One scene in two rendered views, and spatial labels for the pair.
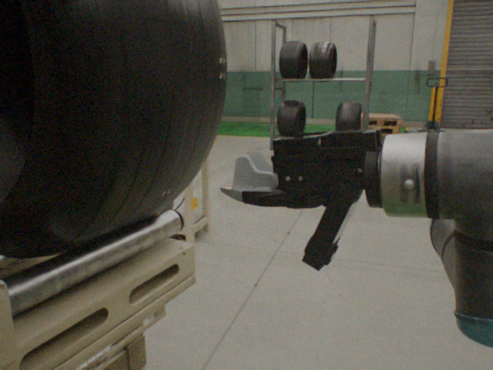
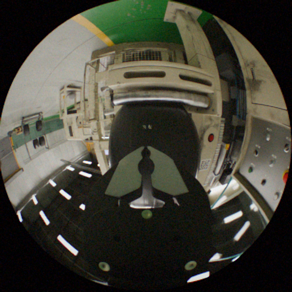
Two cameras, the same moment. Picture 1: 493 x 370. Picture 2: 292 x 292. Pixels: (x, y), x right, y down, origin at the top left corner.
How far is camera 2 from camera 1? 0.53 m
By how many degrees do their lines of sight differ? 69
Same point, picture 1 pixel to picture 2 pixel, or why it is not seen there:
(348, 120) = (26, 130)
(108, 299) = (178, 81)
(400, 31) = (23, 156)
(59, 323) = (200, 87)
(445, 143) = not seen: outside the picture
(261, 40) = (49, 141)
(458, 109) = (7, 141)
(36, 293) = (200, 100)
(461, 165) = not seen: outside the picture
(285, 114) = (40, 126)
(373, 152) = not seen: outside the picture
